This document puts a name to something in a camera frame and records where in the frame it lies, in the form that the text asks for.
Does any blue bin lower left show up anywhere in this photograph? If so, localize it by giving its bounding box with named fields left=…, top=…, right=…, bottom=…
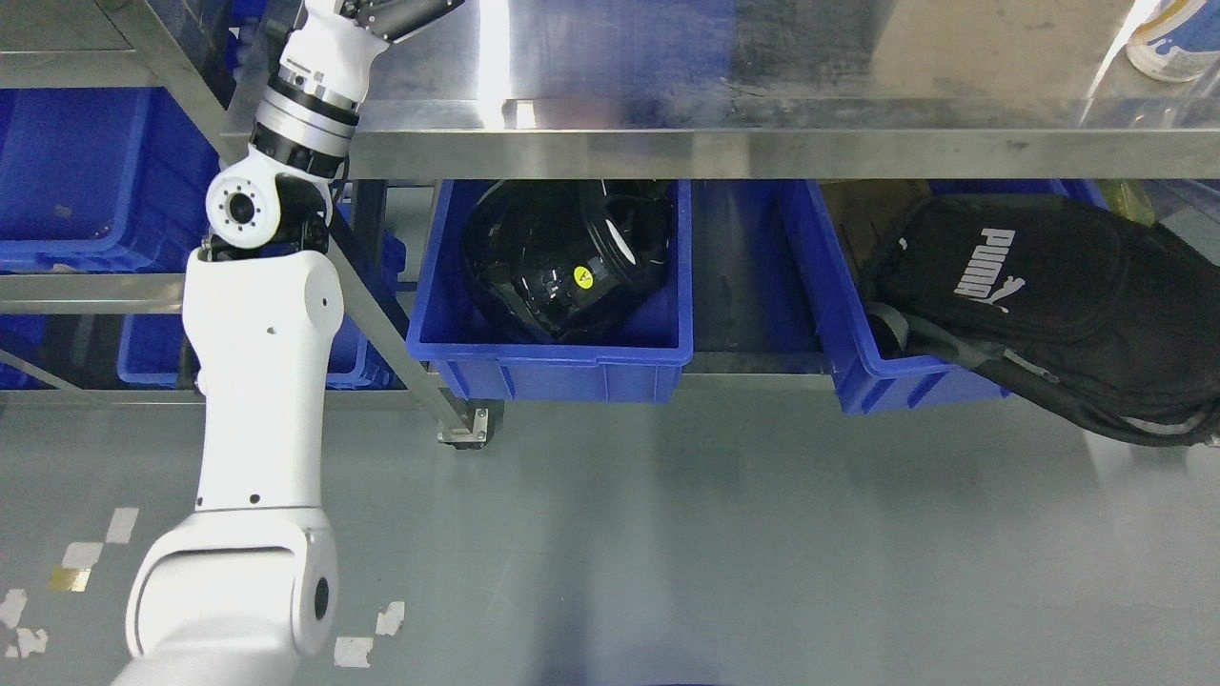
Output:
left=116, top=232, right=407, bottom=391

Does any white blue can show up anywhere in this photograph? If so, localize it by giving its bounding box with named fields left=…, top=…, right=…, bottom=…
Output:
left=1125, top=1, right=1219, bottom=83

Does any steel left shelf rack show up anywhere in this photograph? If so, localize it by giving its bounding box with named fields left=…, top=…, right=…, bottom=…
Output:
left=2, top=1, right=239, bottom=402

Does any blue bin with helmet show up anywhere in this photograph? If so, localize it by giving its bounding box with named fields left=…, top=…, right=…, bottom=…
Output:
left=405, top=179, right=695, bottom=404

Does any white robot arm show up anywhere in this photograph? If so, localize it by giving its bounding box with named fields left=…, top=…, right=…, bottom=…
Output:
left=113, top=1, right=458, bottom=685

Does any black glossy helmet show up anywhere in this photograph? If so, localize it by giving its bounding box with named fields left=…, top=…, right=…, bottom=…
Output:
left=460, top=179, right=676, bottom=345

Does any blue bin upper left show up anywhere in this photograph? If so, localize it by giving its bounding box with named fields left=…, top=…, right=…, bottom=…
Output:
left=1, top=88, right=220, bottom=273

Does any blue bin with backpack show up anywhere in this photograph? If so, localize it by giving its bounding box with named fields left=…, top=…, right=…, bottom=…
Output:
left=776, top=179, right=1108, bottom=415

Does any black Puma backpack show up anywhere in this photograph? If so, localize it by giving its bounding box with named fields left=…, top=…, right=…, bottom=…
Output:
left=860, top=192, right=1219, bottom=447

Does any caster wheel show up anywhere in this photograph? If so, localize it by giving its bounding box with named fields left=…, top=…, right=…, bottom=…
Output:
left=436, top=399, right=505, bottom=450

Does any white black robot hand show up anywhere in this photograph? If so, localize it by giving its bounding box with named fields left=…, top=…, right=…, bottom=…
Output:
left=303, top=0, right=464, bottom=44

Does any steel table shelf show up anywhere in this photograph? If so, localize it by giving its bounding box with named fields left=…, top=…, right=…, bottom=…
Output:
left=95, top=0, right=1220, bottom=449

